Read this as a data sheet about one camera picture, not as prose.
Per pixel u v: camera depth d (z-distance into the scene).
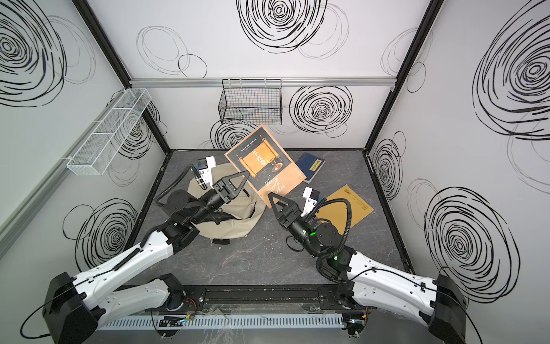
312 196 0.60
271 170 0.62
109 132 0.72
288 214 0.54
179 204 0.50
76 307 0.38
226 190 0.57
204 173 0.59
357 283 0.55
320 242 0.48
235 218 0.83
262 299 0.75
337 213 0.58
